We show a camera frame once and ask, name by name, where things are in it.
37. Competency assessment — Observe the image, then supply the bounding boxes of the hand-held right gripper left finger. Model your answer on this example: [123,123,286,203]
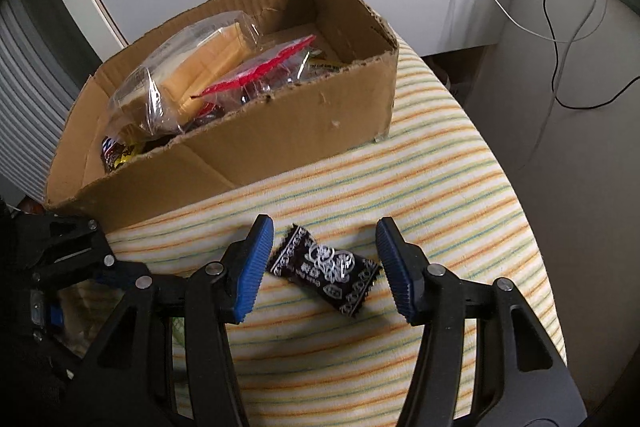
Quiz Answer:
[75,214,276,427]

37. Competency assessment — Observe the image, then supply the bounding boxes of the black patterned candy packet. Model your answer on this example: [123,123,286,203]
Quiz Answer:
[267,224,382,318]

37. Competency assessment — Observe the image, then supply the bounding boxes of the white ribbed radiator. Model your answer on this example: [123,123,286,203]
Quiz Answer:
[0,0,96,202]

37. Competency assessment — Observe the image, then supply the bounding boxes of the brown and blue chocolate bar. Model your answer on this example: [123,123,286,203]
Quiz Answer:
[100,134,146,172]

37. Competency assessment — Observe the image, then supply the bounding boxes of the striped table cloth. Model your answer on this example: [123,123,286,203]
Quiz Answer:
[65,39,568,427]

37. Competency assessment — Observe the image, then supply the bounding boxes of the yellow snack packet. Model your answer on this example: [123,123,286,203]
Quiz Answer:
[307,49,343,75]

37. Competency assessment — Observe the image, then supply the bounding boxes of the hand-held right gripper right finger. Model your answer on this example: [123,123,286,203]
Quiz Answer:
[375,216,588,427]

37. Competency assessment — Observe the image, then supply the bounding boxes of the white cable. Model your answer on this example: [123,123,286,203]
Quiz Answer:
[437,0,611,172]

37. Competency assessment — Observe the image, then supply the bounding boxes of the cardboard box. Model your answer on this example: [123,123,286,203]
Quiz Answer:
[44,0,399,233]

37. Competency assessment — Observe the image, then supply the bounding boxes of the sliced bread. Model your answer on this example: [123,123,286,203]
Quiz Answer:
[107,10,263,142]

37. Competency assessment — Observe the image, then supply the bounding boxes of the dark cake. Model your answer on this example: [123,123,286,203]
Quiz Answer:
[190,34,318,108]

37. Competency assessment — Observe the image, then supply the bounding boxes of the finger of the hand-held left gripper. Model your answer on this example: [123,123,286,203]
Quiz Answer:
[85,264,147,294]
[30,214,120,269]

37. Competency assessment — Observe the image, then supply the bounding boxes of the black cable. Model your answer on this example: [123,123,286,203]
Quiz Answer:
[542,0,640,110]

